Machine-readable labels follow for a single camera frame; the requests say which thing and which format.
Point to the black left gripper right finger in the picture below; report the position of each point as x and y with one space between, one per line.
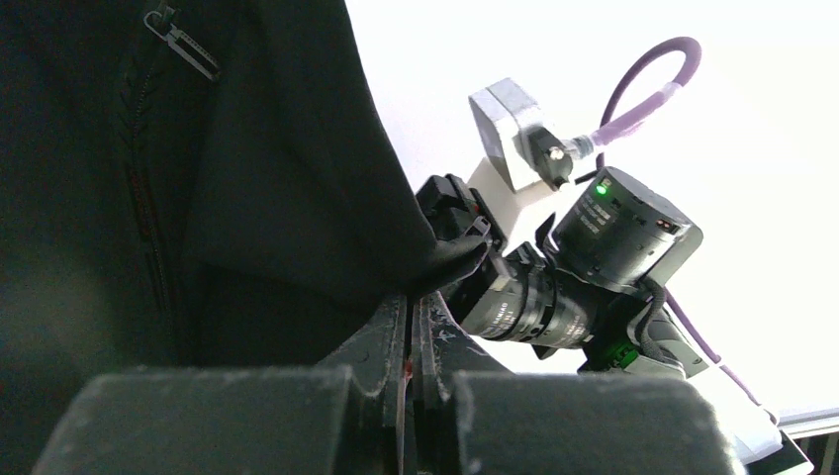
473 416

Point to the black zip-up jacket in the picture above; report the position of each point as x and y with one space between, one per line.
191 184

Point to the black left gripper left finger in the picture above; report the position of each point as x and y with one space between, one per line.
344 415

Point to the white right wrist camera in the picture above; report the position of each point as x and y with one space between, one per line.
519 201

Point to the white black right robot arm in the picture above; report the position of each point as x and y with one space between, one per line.
758 441

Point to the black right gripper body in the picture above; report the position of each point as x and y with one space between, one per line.
593 279

